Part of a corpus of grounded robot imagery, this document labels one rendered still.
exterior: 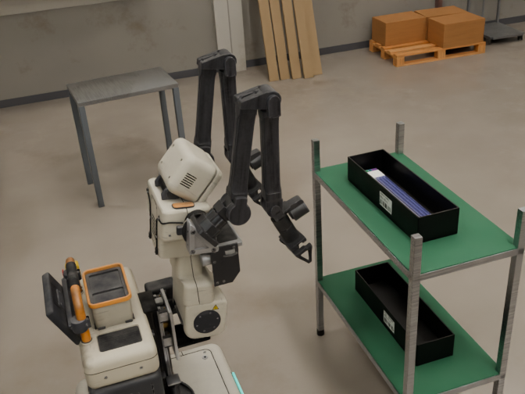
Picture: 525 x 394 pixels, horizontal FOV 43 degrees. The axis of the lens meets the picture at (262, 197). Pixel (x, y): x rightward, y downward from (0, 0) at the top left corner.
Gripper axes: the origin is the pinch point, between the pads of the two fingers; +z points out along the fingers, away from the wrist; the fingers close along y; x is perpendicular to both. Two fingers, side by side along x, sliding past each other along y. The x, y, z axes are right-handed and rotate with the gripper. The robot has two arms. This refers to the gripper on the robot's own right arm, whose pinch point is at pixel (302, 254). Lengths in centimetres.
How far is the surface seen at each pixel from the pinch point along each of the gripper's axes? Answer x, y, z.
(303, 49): -184, 437, 132
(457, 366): -27, -13, 84
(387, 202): -41.0, 12.2, 15.0
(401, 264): -25.1, -16.7, 17.4
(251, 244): -1, 165, 98
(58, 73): 33, 519, 29
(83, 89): 24, 285, -10
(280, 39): -170, 448, 112
